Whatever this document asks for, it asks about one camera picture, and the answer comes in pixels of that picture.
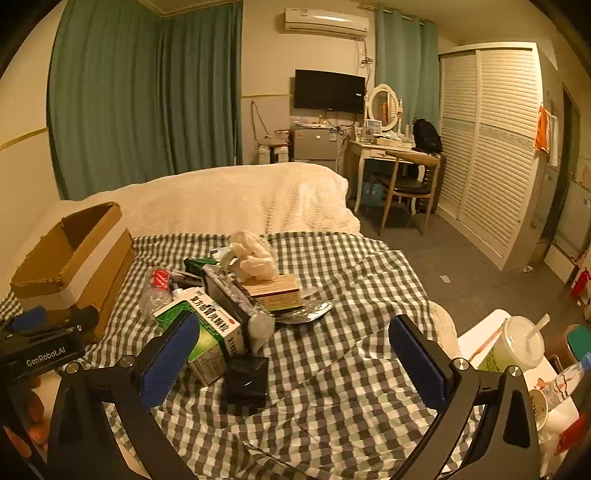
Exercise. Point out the green white medicine box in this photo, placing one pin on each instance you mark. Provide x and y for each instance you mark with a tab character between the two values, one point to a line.
217	332

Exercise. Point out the white tube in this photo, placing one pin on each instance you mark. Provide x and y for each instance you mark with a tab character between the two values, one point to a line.
184	292

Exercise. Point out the silver blister pack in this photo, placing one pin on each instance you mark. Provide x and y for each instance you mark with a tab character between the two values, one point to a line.
304	313

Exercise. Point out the teal curtain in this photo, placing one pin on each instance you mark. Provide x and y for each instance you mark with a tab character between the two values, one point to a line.
406	69
106	92
203	92

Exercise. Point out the white air conditioner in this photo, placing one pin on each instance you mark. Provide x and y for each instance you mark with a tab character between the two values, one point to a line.
325	21

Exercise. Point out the plastic cup with straw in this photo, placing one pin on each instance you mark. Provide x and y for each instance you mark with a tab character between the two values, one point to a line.
512	344

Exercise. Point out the green foil packet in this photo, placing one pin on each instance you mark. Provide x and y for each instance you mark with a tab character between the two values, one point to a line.
198	265

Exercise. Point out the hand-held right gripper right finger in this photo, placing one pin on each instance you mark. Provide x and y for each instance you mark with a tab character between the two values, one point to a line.
415	364

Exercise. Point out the paper noodle cup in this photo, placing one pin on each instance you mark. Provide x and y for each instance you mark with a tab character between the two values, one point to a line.
538	408

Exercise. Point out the white hanging towel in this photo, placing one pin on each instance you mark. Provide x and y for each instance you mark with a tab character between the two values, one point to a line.
554	143

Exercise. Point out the white dressing table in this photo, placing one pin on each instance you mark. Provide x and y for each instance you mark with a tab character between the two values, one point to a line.
374	147

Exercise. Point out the white fluffy blanket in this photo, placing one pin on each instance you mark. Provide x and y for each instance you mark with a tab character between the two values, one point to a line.
207	198

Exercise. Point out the grey checkered blanket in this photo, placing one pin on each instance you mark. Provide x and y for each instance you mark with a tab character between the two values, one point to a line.
323	346

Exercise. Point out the red fire extinguisher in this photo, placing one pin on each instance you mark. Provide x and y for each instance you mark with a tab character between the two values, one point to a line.
581	282

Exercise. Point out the black backpack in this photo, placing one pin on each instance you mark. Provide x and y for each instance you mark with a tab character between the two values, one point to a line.
427	136

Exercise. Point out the orange hanging cloth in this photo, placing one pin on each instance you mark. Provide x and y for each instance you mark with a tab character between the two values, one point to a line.
542	131

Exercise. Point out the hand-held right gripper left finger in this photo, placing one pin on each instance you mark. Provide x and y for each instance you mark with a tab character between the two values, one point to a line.
171	364

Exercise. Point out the clear packet with red label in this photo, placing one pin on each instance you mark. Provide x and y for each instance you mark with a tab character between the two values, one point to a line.
159	281

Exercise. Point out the wooden chair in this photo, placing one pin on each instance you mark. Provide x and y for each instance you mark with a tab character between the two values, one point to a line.
406	184

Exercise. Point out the silver mini fridge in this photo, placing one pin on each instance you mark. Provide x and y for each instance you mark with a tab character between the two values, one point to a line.
314	145

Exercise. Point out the brown cardboard box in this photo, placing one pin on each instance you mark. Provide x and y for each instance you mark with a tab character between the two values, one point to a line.
92	277

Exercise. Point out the white side table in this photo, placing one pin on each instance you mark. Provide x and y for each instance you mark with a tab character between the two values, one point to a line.
475	334

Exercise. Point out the grey wrapped long packet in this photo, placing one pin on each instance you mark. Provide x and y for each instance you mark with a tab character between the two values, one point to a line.
231	297

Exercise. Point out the black pouch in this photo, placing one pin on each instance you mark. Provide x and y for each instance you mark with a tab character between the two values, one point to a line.
247	381

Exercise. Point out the clear plastic bottle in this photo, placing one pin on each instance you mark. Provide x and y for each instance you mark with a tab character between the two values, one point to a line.
565	381

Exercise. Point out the white drawer stack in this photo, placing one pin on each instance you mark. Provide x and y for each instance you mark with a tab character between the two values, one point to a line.
265	154

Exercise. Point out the brown tissue box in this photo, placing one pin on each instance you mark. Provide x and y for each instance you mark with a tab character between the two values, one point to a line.
272	293

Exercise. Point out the black wall television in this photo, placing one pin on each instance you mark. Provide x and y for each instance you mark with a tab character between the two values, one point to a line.
330	91

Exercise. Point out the white oval mirror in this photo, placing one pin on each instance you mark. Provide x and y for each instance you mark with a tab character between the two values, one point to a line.
383	106

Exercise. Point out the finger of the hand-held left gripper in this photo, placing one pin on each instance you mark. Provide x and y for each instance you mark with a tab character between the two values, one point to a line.
83	318
27	318

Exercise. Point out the person's left hand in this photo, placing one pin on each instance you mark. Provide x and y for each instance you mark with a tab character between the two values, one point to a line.
34	410

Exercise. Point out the white louvered wardrobe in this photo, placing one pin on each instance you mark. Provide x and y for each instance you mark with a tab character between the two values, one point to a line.
494	147

